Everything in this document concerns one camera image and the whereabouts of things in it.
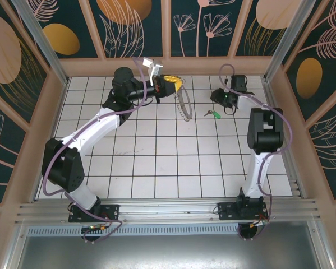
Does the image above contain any galvanised steel sheet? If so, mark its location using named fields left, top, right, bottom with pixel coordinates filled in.
left=15, top=235, right=325, bottom=269

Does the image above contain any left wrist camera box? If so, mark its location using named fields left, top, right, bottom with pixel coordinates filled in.
left=142, top=57, right=164, bottom=82

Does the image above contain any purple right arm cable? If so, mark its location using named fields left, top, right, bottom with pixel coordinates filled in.
left=218, top=63, right=294, bottom=242

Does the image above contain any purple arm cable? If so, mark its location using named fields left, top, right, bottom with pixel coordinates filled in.
left=41, top=57, right=157, bottom=243
left=218, top=63, right=294, bottom=242

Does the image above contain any aluminium corner post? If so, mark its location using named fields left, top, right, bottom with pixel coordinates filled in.
left=263, top=0, right=317, bottom=82
left=10, top=0, right=70, bottom=86

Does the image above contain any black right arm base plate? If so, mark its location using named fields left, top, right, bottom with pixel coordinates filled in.
left=217, top=200, right=269, bottom=222

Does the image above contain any aluminium mounting rail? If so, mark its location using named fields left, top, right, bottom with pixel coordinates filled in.
left=15, top=198, right=321, bottom=225

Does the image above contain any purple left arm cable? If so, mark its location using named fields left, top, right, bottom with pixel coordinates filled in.
left=41, top=57, right=157, bottom=243

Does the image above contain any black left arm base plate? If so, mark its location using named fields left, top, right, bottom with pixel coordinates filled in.
left=68, top=204, right=121, bottom=224

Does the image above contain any small electronics board with wires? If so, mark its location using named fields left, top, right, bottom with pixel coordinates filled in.
left=237, top=218, right=270, bottom=242
left=80, top=224, right=109, bottom=244

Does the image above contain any slotted grey cable duct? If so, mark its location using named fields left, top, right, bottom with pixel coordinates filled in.
left=26, top=225, right=317, bottom=238

